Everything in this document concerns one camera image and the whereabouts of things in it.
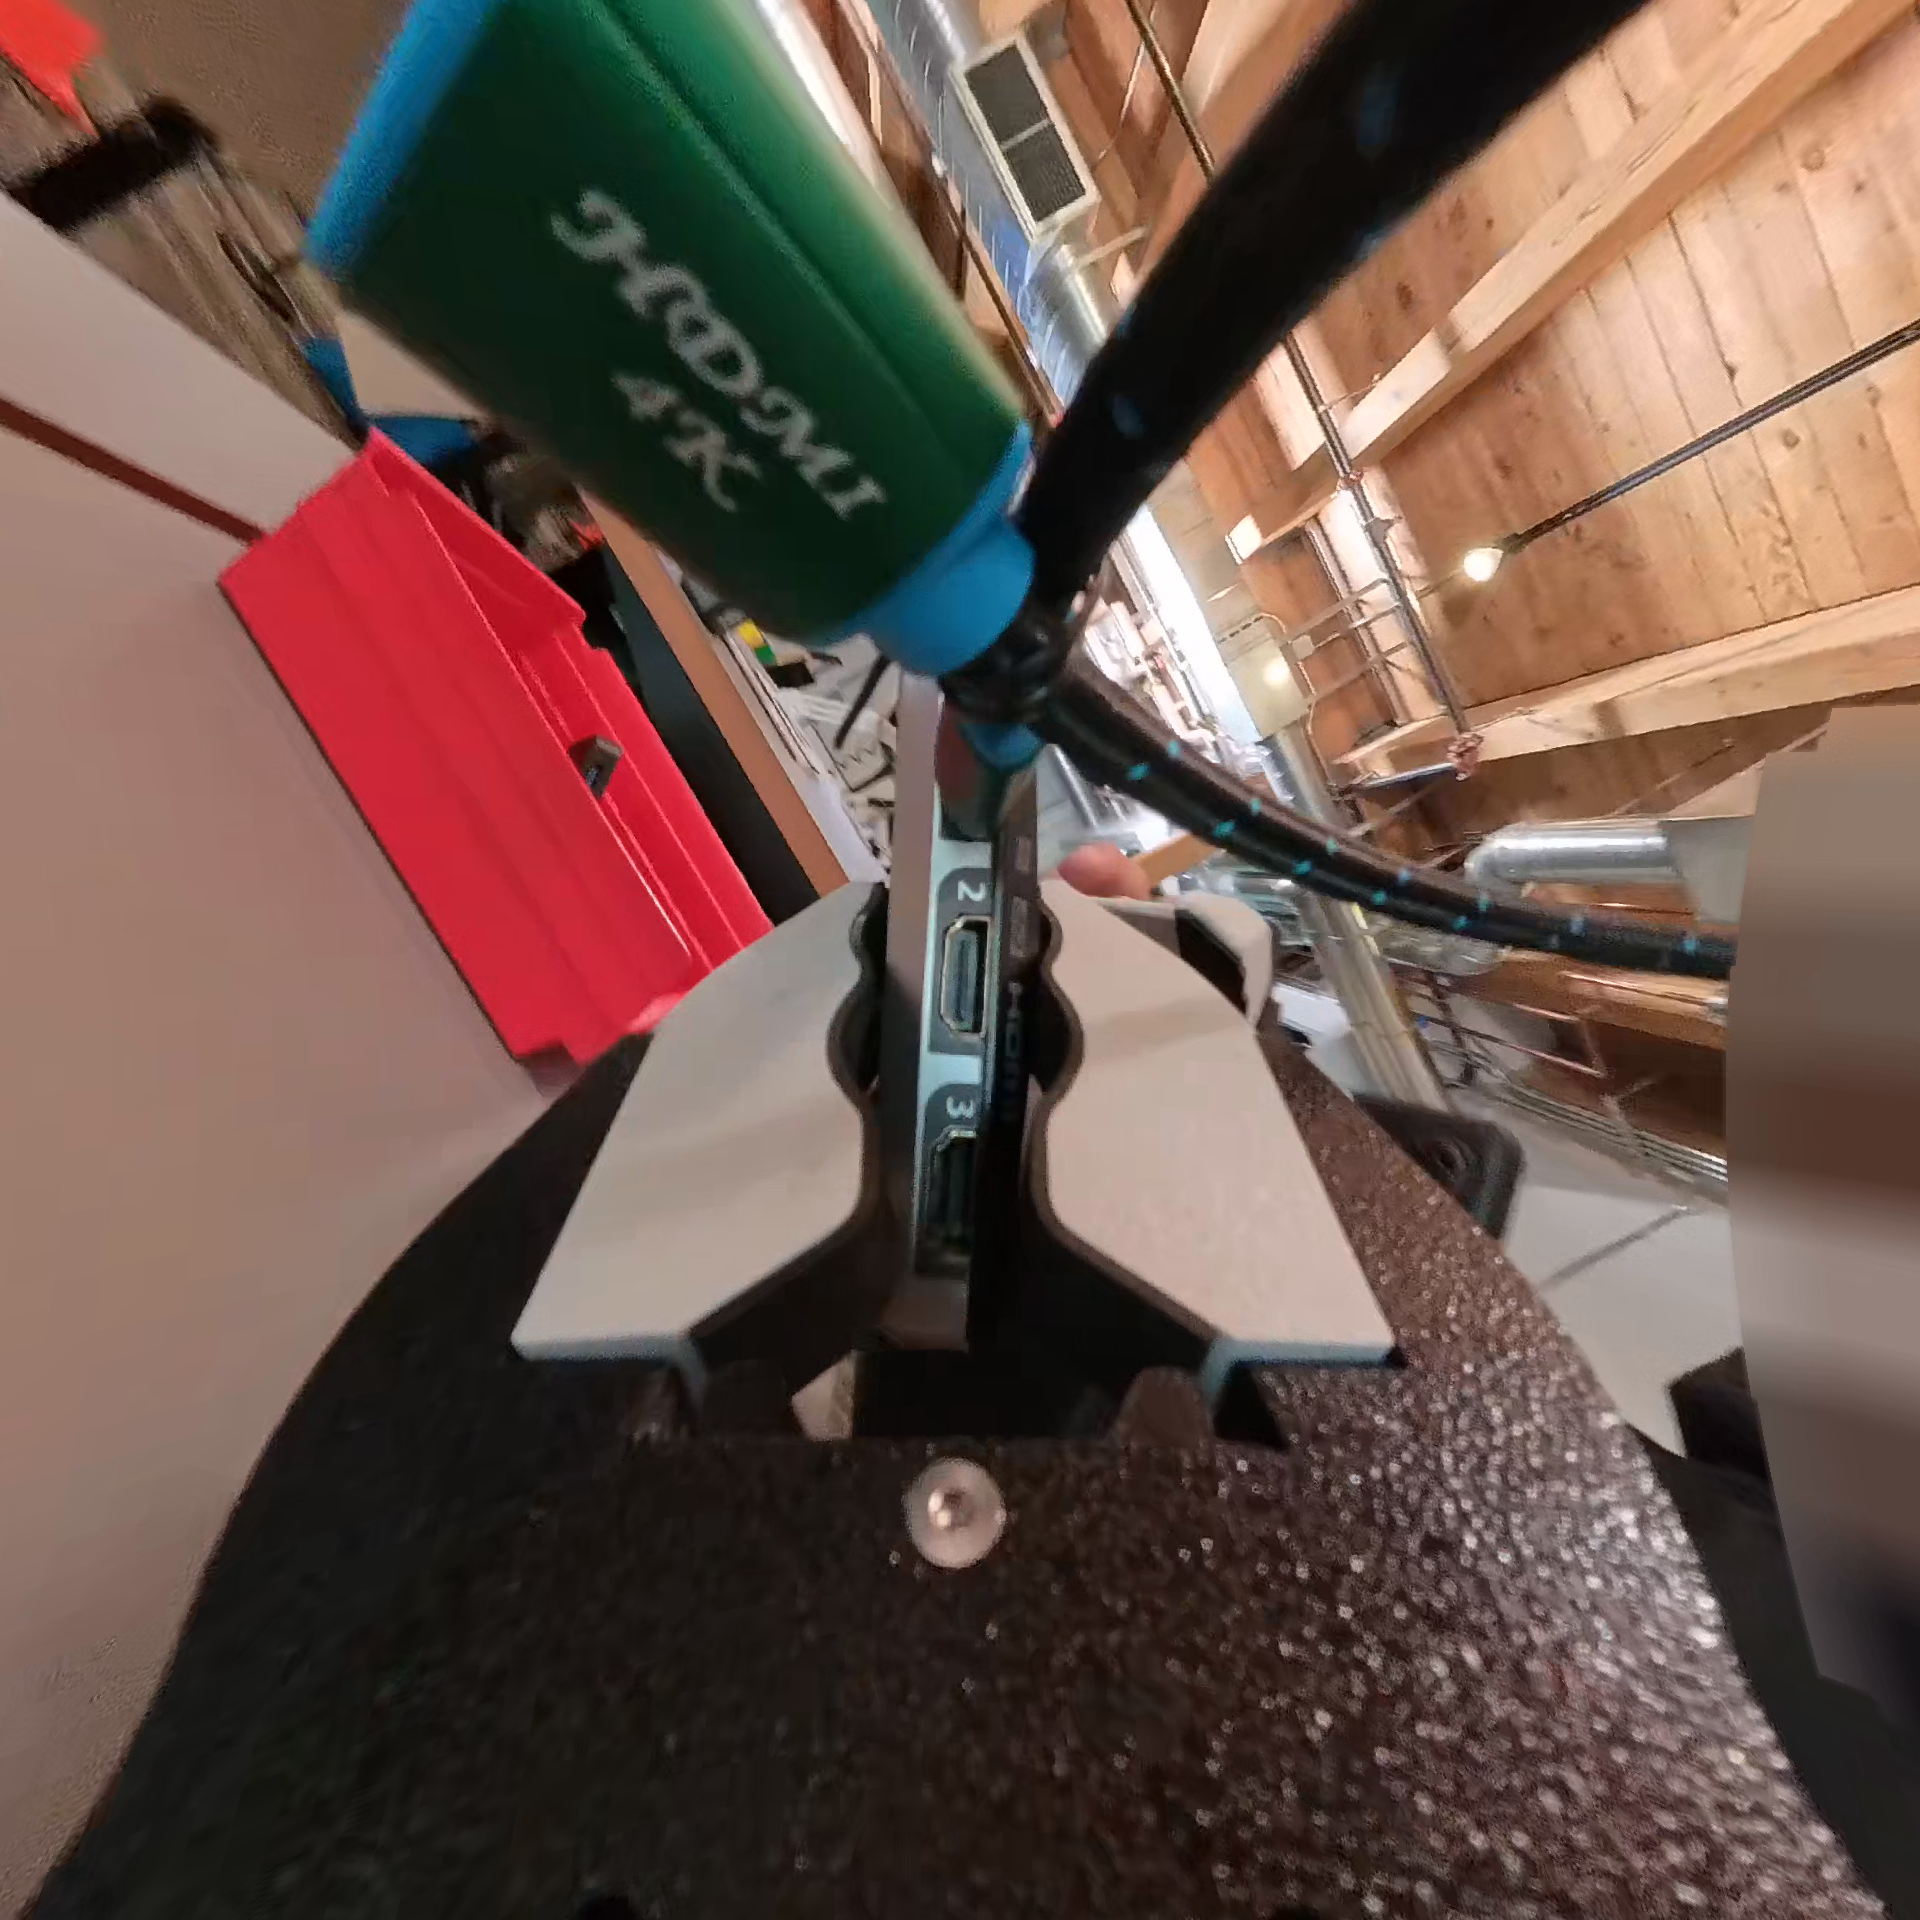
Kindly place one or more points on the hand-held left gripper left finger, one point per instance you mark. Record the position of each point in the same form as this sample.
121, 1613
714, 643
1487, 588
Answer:
704, 1184

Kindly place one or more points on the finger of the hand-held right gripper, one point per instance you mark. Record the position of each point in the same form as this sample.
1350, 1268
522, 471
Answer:
1253, 937

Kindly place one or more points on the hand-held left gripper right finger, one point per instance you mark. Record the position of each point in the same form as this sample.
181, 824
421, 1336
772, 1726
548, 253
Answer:
1200, 1184

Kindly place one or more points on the red plastic bin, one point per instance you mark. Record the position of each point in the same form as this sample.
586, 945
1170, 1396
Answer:
452, 720

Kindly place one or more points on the person's right hand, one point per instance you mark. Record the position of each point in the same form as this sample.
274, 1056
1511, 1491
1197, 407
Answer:
1108, 869

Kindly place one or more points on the white air vent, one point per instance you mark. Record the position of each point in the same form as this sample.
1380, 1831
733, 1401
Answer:
1028, 136

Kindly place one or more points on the silver air duct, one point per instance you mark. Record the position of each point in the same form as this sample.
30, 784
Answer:
1575, 856

